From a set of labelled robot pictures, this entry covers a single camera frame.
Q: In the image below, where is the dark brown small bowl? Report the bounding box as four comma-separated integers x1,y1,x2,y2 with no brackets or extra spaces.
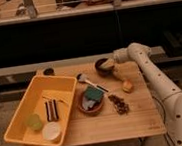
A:
94,58,114,77

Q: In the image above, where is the yellow plastic bin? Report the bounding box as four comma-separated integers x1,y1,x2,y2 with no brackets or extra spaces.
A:
3,75,77,146

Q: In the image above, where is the white plastic cup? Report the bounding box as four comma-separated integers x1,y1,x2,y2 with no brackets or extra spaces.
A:
42,122,62,142

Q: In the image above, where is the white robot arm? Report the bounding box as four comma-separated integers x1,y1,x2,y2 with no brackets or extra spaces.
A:
100,42,182,146

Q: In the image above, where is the brown wooden bowl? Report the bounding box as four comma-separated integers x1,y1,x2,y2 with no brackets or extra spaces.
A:
77,89,104,117

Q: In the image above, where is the dark brown sandwich cookie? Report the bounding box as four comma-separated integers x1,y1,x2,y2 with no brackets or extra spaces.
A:
45,100,59,122

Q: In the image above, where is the green sponge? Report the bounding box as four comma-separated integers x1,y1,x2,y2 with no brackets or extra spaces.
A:
84,87,104,102

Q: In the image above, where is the grey crumpled cloth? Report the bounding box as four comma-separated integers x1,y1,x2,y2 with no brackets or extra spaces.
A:
82,93,95,110

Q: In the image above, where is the metal spatula black handle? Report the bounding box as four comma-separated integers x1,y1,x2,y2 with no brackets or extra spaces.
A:
77,73,108,93

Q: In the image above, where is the green plastic cup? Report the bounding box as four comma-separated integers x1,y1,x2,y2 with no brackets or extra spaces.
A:
25,114,43,131

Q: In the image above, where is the wooden folding table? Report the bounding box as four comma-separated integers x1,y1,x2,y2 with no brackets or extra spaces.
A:
35,53,167,146

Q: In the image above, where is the dark grape bunch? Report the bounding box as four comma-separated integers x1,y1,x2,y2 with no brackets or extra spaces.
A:
108,95,130,115

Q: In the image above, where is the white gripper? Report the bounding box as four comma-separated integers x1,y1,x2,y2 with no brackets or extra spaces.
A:
101,48,129,70

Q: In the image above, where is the small red yellow apple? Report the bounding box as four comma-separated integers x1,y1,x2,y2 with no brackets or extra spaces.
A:
122,80,134,93

